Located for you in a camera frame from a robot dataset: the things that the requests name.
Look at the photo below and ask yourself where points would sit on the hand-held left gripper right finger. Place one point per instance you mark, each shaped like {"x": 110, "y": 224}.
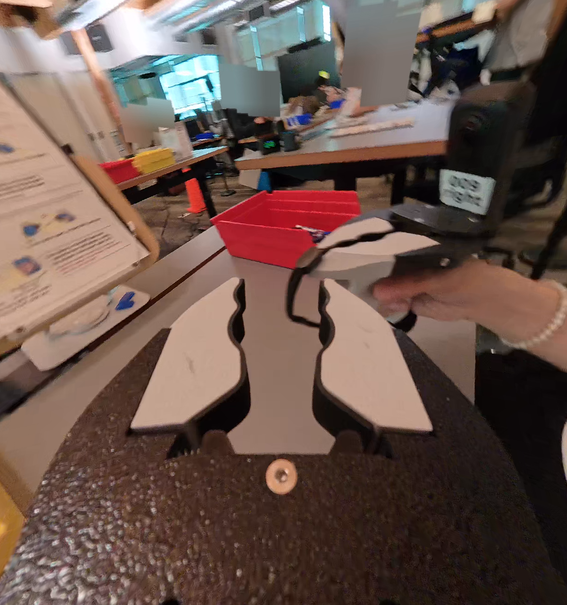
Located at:
{"x": 369, "y": 378}

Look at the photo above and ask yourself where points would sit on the orange traffic cone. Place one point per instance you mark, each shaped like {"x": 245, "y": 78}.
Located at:
{"x": 195, "y": 198}

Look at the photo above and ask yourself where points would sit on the printed instruction sheet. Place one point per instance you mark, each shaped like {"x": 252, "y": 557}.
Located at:
{"x": 47, "y": 217}

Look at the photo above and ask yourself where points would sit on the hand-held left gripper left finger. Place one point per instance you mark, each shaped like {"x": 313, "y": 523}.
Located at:
{"x": 184, "y": 378}

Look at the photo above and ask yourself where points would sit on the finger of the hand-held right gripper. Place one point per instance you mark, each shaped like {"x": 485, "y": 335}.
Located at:
{"x": 388, "y": 257}
{"x": 359, "y": 230}

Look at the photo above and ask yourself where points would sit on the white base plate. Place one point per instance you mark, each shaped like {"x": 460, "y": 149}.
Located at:
{"x": 66, "y": 350}

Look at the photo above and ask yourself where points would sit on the black elastic loop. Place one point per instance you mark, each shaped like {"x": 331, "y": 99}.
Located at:
{"x": 289, "y": 298}

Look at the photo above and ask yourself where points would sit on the red plastic bin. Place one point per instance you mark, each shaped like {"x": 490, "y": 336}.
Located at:
{"x": 120, "y": 171}
{"x": 255, "y": 236}

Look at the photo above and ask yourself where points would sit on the person's right hand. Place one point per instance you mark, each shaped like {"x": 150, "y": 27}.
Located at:
{"x": 454, "y": 293}

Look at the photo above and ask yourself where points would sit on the small blue plastic piece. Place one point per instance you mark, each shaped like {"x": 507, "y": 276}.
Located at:
{"x": 125, "y": 301}

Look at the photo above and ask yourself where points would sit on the white round disc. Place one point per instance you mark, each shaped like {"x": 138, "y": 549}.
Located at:
{"x": 80, "y": 317}

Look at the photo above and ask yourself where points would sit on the stack of yellow bins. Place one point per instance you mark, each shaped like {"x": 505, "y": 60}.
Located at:
{"x": 154, "y": 161}

